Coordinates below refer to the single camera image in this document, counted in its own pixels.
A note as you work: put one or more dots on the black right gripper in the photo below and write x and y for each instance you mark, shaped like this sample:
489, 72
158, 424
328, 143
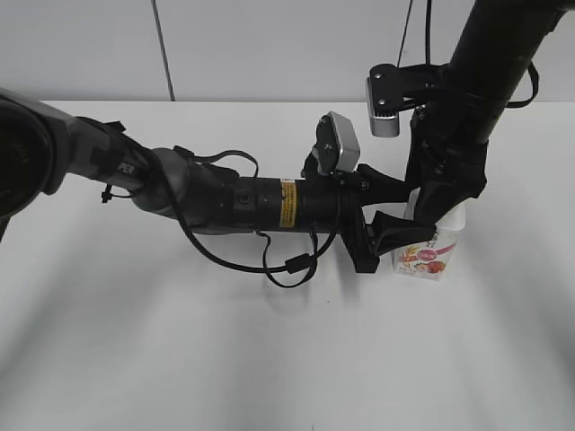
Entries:
449, 171

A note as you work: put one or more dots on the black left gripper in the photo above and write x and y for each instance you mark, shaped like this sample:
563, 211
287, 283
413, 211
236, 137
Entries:
342, 196

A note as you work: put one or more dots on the white yili yogurt bottle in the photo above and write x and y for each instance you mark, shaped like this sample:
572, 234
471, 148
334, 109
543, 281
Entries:
429, 259

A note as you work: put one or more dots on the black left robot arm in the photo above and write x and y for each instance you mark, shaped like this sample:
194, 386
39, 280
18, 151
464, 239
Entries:
41, 145

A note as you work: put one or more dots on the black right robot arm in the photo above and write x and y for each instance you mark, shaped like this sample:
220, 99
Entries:
496, 47

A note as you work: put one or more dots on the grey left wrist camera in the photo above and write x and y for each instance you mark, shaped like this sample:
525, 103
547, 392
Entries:
336, 147

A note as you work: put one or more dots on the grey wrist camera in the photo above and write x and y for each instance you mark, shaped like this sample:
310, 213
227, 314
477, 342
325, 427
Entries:
393, 89
336, 147

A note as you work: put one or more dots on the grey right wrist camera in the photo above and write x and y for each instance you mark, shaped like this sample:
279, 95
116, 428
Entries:
393, 89

